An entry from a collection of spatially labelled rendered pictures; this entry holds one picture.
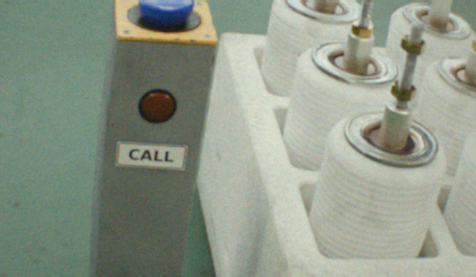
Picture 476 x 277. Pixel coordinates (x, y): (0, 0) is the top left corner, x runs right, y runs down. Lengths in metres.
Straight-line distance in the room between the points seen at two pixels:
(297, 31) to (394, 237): 0.25
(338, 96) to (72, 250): 0.33
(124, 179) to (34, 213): 0.31
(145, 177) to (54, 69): 0.59
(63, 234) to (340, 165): 0.37
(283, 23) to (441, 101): 0.17
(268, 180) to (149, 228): 0.10
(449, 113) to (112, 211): 0.30
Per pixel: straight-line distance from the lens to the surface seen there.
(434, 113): 0.89
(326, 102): 0.84
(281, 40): 0.96
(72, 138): 1.19
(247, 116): 0.91
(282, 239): 0.77
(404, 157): 0.75
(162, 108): 0.73
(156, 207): 0.78
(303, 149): 0.87
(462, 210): 0.82
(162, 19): 0.72
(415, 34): 0.73
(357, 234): 0.76
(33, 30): 1.44
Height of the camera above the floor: 0.62
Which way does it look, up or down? 30 degrees down
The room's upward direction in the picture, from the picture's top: 10 degrees clockwise
